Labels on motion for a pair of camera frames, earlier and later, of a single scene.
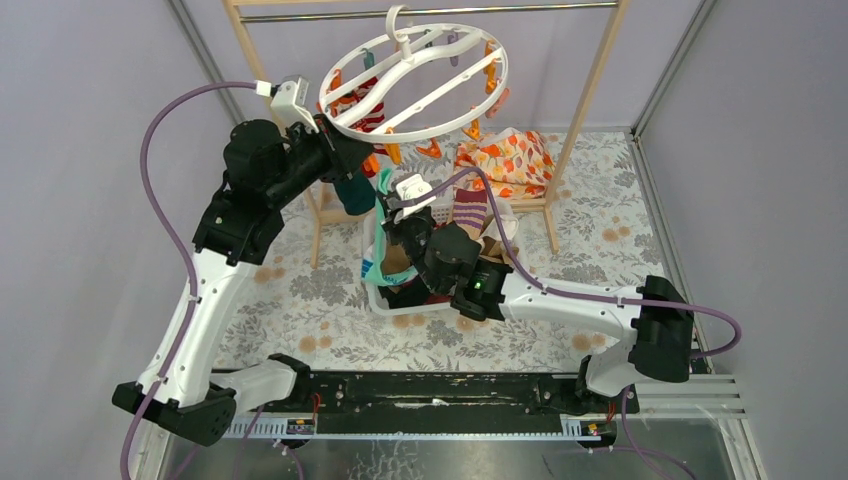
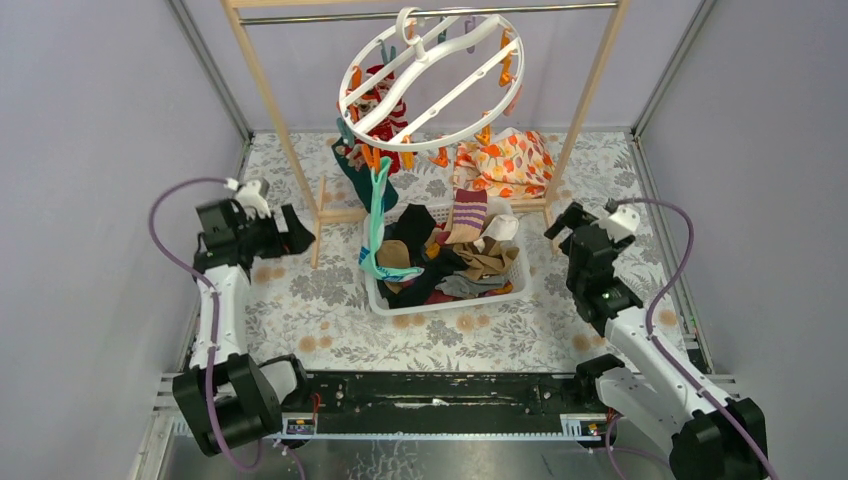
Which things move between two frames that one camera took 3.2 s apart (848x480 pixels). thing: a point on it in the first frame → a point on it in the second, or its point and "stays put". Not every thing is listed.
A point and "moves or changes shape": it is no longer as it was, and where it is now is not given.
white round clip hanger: (409, 63) moves or changes shape
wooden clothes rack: (581, 126) stays put
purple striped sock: (469, 210) stays put
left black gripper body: (341, 154) → (279, 232)
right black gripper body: (413, 233) → (573, 216)
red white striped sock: (373, 120) moves or changes shape
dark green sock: (357, 194) moves or changes shape
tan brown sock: (497, 251) stays put
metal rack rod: (419, 12) stays put
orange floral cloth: (517, 164) stays put
